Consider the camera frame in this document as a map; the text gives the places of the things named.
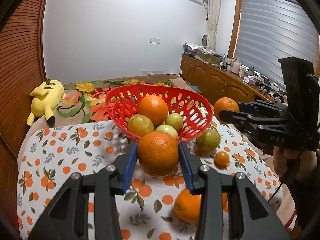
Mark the small desk fan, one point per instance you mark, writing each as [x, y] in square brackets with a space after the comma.
[205, 40]

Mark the cardboard box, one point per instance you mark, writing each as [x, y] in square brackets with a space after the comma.
[212, 58]

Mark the white wall socket strip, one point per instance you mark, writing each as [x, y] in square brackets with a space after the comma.
[152, 72]

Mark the small tangerine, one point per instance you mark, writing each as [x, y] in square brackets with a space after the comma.
[225, 105]
[187, 207]
[222, 158]

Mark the person's right hand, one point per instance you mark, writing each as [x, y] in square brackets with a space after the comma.
[281, 160]

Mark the yellow plush toy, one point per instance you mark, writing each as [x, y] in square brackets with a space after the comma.
[47, 97]

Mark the beige curtain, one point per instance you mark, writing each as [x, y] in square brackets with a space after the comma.
[213, 17]

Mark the blue bag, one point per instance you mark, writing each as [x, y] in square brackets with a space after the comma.
[193, 89]

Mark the black gadget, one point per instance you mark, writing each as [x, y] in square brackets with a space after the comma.
[265, 85]

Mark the pink kettle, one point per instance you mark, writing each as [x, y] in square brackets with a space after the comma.
[235, 66]

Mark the brown slatted wardrobe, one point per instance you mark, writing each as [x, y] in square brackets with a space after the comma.
[20, 55]

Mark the wooden sideboard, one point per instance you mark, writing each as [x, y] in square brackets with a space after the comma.
[212, 80]

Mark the floral blanket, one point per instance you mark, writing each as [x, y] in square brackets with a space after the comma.
[82, 97]

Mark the orange print tablecloth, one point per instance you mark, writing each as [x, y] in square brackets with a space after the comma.
[75, 150]

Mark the striped window blind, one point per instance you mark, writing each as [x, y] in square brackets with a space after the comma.
[270, 35]

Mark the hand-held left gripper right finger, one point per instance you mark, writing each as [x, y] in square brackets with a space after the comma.
[186, 170]

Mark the large orange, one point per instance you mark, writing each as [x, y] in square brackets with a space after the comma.
[153, 110]
[157, 152]

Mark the yellow-green pear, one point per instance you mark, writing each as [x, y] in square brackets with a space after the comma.
[166, 129]
[208, 140]
[174, 121]
[140, 124]

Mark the person's right forearm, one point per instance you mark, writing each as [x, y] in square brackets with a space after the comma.
[308, 200]

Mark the red plastic basket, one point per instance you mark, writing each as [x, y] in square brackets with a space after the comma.
[186, 138]

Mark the white wall switch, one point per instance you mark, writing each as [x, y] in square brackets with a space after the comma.
[155, 40]

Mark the pink box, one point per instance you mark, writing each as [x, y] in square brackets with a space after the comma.
[249, 80]

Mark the patterned cloth pile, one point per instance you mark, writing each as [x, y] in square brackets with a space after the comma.
[195, 48]

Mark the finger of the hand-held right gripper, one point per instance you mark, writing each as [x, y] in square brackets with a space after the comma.
[235, 117]
[250, 107]

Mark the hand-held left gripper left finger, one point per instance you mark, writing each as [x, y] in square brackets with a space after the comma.
[130, 167]

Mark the clear bottle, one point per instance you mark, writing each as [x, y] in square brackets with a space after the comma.
[225, 61]

